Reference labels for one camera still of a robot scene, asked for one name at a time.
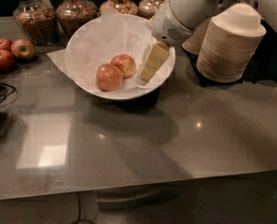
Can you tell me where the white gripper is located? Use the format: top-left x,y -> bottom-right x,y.
135,0 -> 194,86

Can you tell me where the yellow-red apple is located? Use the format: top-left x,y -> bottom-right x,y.
110,54 -> 136,78
95,64 -> 123,91

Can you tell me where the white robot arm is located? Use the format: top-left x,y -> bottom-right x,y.
136,0 -> 277,85

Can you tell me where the rear paper bowl stack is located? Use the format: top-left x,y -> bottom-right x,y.
182,19 -> 211,55

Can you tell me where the white bowl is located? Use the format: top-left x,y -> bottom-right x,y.
64,13 -> 176,101

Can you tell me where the red apple top right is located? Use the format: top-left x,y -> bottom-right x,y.
11,38 -> 35,61

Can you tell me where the red apple middle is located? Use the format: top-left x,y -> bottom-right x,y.
0,49 -> 16,73

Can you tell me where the red apple top left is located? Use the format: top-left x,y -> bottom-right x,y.
0,38 -> 12,51

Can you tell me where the glass cereal jar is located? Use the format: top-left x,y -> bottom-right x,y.
100,0 -> 138,15
138,0 -> 165,20
13,0 -> 59,46
56,0 -> 99,37

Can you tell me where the white paper liner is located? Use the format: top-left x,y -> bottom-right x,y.
47,7 -> 173,93

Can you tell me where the black rubber mat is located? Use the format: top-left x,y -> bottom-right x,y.
184,19 -> 277,87

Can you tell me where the glass cereal jar far left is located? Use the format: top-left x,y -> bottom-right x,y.
13,0 -> 59,46

